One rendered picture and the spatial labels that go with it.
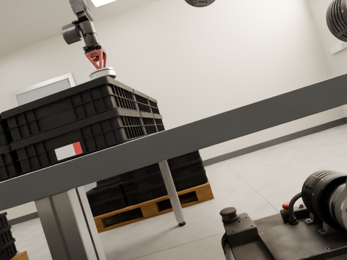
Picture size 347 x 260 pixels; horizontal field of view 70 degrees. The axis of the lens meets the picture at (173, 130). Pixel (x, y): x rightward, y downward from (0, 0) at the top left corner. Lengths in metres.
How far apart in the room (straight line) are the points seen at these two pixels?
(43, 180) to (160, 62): 3.82
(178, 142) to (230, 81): 3.79
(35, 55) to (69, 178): 4.50
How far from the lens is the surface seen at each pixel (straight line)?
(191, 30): 4.28
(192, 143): 0.34
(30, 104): 0.95
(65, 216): 0.46
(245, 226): 1.01
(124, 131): 0.84
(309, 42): 4.63
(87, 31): 1.11
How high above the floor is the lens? 0.70
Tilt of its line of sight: level
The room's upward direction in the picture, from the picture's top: 17 degrees counter-clockwise
